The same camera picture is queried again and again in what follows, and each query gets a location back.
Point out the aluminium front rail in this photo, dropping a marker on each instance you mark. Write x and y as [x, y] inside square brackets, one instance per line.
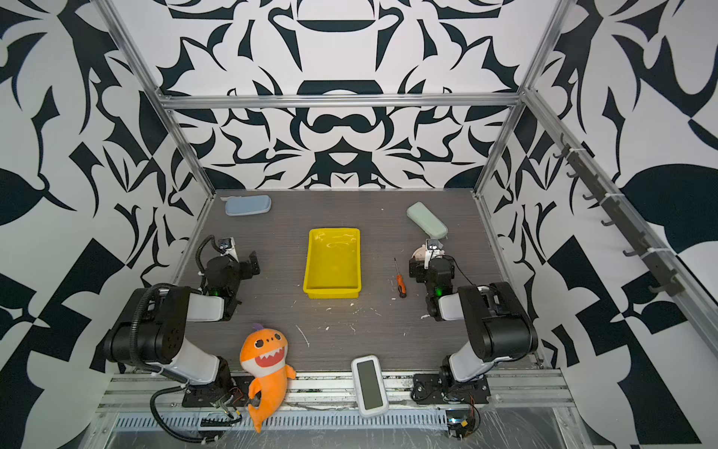
[327, 401]

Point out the orange shark plush toy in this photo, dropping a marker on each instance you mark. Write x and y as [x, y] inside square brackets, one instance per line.
[263, 355]

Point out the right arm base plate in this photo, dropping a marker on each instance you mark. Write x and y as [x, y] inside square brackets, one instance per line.
[440, 388]

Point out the orange handled screwdriver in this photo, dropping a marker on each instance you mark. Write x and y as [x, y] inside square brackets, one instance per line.
[402, 288]

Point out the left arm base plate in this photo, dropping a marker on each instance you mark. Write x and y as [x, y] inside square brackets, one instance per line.
[233, 394]

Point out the yellow plastic bin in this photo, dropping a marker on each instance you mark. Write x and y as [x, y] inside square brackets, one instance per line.
[333, 269]

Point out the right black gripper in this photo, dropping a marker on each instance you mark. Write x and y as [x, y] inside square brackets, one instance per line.
[423, 267]

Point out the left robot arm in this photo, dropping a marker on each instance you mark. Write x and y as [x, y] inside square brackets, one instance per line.
[150, 333]

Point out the black wall hook rail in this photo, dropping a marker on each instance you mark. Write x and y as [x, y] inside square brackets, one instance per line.
[621, 215]

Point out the white framed tablet device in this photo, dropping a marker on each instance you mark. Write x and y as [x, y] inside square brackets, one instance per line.
[370, 391]

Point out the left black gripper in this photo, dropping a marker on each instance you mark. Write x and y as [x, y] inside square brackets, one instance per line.
[247, 267]

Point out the pink round clock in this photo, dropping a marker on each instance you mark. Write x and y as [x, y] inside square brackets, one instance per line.
[420, 253]

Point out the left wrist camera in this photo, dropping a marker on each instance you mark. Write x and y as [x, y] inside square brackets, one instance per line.
[225, 245]

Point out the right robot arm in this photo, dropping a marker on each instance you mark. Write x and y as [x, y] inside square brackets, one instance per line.
[498, 327]

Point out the green pencil case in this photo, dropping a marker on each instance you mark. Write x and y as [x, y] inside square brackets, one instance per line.
[427, 221]

